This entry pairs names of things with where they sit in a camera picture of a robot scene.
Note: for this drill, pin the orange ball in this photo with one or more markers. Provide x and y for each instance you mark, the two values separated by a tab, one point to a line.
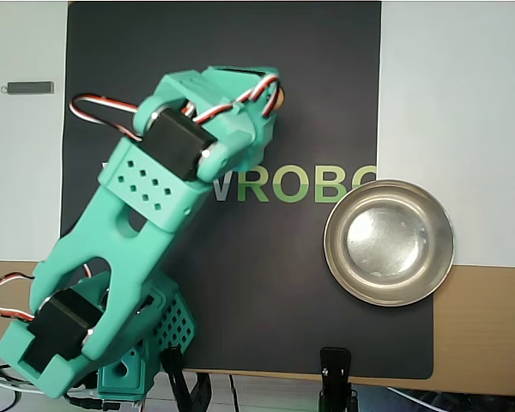
280	99

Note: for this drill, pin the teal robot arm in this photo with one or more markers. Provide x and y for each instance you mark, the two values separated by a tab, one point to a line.
111	240

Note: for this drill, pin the metal bowl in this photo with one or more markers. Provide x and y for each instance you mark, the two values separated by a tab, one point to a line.
388	242

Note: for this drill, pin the small grey metal bar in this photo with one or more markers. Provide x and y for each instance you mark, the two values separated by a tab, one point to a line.
30	88

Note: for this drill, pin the black WOWROBO mat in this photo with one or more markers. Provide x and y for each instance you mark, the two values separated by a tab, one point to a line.
262	279

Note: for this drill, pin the white paper sheet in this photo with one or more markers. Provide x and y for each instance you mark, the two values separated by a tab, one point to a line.
455	107
26	171

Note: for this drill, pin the black table clamp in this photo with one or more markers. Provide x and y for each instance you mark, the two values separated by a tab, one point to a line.
173	373

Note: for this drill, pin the black spring stand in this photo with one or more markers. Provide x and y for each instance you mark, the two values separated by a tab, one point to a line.
335	365

